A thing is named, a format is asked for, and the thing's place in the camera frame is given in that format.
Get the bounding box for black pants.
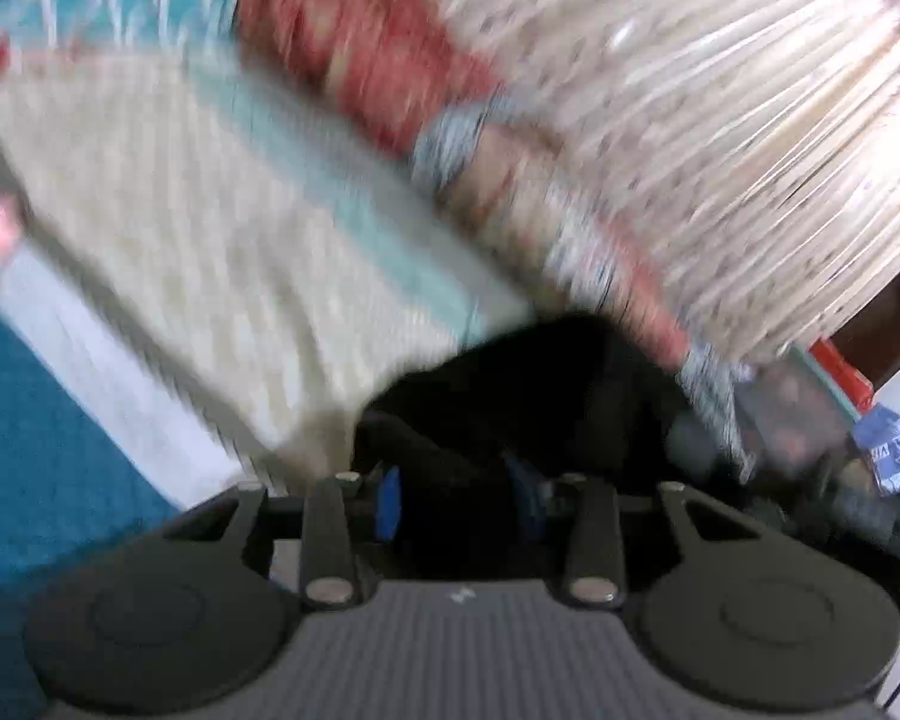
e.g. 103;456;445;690
351;311;691;582

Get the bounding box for blue white packet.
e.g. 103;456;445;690
851;405;900;497

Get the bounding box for red orange box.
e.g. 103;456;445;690
804;339;877;415

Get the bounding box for beige curtain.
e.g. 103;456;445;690
450;0;900;365

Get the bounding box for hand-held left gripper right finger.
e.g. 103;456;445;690
505;457;766;607

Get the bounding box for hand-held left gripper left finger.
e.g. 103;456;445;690
163;465;403;608

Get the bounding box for patterned bed sheet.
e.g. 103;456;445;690
0;45;548;720

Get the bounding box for red floral quilt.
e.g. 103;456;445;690
232;0;755;477

